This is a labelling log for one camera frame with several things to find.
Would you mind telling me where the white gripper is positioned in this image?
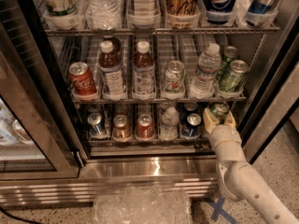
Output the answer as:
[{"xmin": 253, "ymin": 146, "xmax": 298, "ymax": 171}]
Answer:
[{"xmin": 203, "ymin": 107, "xmax": 242, "ymax": 150}]

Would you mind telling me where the green can bottom shelf front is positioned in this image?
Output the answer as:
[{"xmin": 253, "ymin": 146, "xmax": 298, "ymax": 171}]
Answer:
[{"xmin": 209, "ymin": 102, "xmax": 230, "ymax": 123}]

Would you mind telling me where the green can shelf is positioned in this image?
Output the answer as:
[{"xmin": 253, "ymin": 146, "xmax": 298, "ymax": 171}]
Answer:
[
  {"xmin": 216, "ymin": 46, "xmax": 238, "ymax": 80},
  {"xmin": 209, "ymin": 102, "xmax": 230, "ymax": 123},
  {"xmin": 219, "ymin": 60, "xmax": 249, "ymax": 92}
]

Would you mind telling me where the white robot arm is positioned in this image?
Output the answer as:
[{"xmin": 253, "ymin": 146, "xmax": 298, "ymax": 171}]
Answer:
[{"xmin": 203, "ymin": 107, "xmax": 299, "ymax": 224}]

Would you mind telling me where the blue Pepsi can front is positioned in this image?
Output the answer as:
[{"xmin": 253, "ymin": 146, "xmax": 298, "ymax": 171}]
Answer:
[{"xmin": 182, "ymin": 113, "xmax": 202, "ymax": 137}]

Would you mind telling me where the blue pepsi can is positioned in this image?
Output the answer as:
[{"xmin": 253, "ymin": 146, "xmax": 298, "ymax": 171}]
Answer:
[
  {"xmin": 182, "ymin": 113, "xmax": 202, "ymax": 137},
  {"xmin": 180, "ymin": 102, "xmax": 198, "ymax": 122}
]

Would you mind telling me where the blue Pepsi can rear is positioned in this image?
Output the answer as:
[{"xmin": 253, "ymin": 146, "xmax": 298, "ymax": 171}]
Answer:
[{"xmin": 180, "ymin": 102, "xmax": 198, "ymax": 122}]

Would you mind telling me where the green can middle shelf front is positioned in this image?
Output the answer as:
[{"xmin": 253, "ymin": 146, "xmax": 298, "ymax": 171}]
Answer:
[{"xmin": 219, "ymin": 60, "xmax": 249, "ymax": 92}]

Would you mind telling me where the small water bottle bottom shelf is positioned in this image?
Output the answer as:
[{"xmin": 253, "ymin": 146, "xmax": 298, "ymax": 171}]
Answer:
[{"xmin": 160, "ymin": 106, "xmax": 179, "ymax": 141}]

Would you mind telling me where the water bottle middle shelf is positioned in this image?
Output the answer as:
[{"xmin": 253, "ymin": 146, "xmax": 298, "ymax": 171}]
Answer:
[{"xmin": 190, "ymin": 43, "xmax": 221, "ymax": 98}]

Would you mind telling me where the steel fridge door right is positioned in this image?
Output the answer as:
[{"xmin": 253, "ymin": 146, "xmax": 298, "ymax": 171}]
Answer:
[{"xmin": 239, "ymin": 14, "xmax": 299, "ymax": 163}]

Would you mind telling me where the white green soda can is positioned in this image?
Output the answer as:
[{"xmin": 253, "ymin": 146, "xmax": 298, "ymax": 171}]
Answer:
[{"xmin": 163, "ymin": 61, "xmax": 185, "ymax": 93}]

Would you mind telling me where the green can middle shelf rear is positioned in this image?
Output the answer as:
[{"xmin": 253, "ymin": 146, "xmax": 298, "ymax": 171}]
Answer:
[{"xmin": 216, "ymin": 46, "xmax": 238, "ymax": 80}]

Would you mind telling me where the red can bottom shelf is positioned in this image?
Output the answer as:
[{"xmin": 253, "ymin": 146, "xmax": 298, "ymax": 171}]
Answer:
[{"xmin": 136, "ymin": 114, "xmax": 153, "ymax": 139}]

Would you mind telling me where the orange can bottom shelf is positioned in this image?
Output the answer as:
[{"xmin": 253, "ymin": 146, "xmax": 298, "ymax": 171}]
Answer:
[{"xmin": 113, "ymin": 115, "xmax": 131, "ymax": 139}]

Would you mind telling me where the Pepsi can top shelf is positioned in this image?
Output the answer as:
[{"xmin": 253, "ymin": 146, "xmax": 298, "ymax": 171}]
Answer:
[{"xmin": 203, "ymin": 0, "xmax": 236, "ymax": 24}]

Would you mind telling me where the stainless steel fridge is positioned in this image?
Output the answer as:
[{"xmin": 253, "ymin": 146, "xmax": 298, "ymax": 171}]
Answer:
[{"xmin": 0, "ymin": 0, "xmax": 299, "ymax": 206}]

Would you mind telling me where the blue silver can bottom shelf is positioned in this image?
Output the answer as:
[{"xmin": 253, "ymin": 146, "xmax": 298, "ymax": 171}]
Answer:
[{"xmin": 87, "ymin": 113, "xmax": 107, "ymax": 137}]

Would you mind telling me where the red Coca-Cola can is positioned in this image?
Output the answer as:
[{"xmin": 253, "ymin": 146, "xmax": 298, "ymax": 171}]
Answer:
[{"xmin": 68, "ymin": 62, "xmax": 97, "ymax": 95}]

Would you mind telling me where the water bottle top shelf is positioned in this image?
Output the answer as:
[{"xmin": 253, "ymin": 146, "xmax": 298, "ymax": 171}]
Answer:
[{"xmin": 85, "ymin": 0, "xmax": 121, "ymax": 30}]

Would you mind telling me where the glass fridge door left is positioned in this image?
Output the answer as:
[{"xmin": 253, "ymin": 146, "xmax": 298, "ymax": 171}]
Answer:
[{"xmin": 0, "ymin": 24, "xmax": 78, "ymax": 181}]

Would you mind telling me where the blue tape cross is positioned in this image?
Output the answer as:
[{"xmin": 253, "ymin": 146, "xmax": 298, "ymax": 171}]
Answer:
[{"xmin": 204, "ymin": 198, "xmax": 237, "ymax": 224}]

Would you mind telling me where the brown tea bottle right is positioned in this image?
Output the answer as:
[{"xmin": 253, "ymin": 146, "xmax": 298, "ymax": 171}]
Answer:
[{"xmin": 133, "ymin": 41, "xmax": 155, "ymax": 100}]

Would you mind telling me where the brown tea bottle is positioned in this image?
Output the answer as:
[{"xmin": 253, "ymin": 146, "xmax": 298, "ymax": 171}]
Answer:
[
  {"xmin": 133, "ymin": 41, "xmax": 155, "ymax": 100},
  {"xmin": 99, "ymin": 41, "xmax": 126, "ymax": 100},
  {"xmin": 104, "ymin": 35, "xmax": 122, "ymax": 56}
]

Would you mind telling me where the brown tea bottle left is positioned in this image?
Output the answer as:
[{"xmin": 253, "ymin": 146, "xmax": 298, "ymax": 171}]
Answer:
[{"xmin": 99, "ymin": 41, "xmax": 126, "ymax": 100}]

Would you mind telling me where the clear plastic bag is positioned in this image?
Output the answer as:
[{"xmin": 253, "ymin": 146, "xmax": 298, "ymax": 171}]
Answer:
[{"xmin": 91, "ymin": 185, "xmax": 193, "ymax": 224}]

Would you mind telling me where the brown tea bottle rear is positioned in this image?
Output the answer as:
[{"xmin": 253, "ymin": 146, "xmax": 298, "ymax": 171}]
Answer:
[{"xmin": 104, "ymin": 35, "xmax": 122, "ymax": 56}]

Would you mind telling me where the bottom wire shelf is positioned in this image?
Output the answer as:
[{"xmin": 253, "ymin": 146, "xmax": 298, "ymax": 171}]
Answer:
[{"xmin": 88, "ymin": 137, "xmax": 208, "ymax": 147}]

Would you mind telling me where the wire shelf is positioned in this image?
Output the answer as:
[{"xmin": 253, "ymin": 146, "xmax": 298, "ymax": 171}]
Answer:
[
  {"xmin": 45, "ymin": 24, "xmax": 280, "ymax": 36},
  {"xmin": 88, "ymin": 137, "xmax": 208, "ymax": 147},
  {"xmin": 73, "ymin": 96, "xmax": 247, "ymax": 104}
]

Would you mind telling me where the top wire shelf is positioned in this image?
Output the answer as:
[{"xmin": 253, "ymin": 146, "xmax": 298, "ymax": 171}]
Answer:
[{"xmin": 45, "ymin": 24, "xmax": 280, "ymax": 36}]

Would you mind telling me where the middle wire shelf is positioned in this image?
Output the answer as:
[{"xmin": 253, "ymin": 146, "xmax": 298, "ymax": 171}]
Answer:
[{"xmin": 73, "ymin": 96, "xmax": 247, "ymax": 104}]

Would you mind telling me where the black cable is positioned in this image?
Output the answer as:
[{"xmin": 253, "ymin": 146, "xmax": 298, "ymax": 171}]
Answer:
[{"xmin": 0, "ymin": 205, "xmax": 43, "ymax": 224}]

